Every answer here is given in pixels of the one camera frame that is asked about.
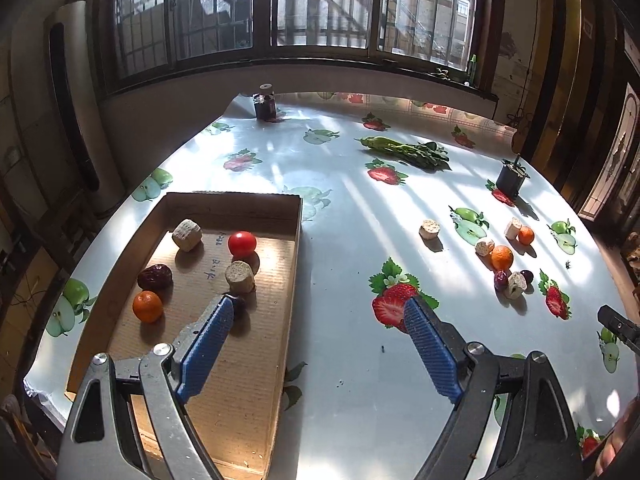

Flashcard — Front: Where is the dark red date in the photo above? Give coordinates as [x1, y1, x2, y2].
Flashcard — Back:
[137, 263, 174, 292]

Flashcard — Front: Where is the large orange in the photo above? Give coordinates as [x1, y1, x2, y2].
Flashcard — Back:
[489, 245, 514, 271]

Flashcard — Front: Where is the barred window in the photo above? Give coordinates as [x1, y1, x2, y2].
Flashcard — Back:
[93, 0, 504, 92]

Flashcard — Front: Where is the red tomato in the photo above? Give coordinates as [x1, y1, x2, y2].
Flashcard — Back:
[228, 231, 257, 259]

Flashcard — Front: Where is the red date on table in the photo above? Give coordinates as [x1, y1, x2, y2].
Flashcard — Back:
[494, 270, 510, 292]

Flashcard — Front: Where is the brown cardboard tray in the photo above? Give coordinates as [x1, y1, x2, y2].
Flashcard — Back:
[58, 193, 303, 479]

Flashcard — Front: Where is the dark glass jar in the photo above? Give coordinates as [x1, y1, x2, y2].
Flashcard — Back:
[252, 82, 277, 122]

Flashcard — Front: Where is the green bottle on sill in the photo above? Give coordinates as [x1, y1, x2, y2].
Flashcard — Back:
[466, 54, 477, 87]

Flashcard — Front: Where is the small orange by root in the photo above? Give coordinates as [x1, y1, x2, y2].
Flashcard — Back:
[518, 226, 535, 246]

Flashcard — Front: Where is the white standing air conditioner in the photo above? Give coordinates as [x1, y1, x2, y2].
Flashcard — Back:
[44, 0, 125, 214]

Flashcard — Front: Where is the dark purple plum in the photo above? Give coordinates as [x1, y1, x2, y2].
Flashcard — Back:
[231, 296, 246, 318]

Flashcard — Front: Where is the fruit print tablecloth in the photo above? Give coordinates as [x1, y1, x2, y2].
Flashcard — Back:
[24, 96, 639, 479]

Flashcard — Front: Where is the lotus root piece near dates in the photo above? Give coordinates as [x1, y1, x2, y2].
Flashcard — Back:
[503, 272, 528, 300]

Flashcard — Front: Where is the green leafy vegetable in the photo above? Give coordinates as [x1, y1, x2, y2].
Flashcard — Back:
[357, 136, 450, 171]

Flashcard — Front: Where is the lotus root piece in tray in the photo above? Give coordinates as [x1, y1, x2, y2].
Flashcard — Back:
[224, 260, 255, 295]

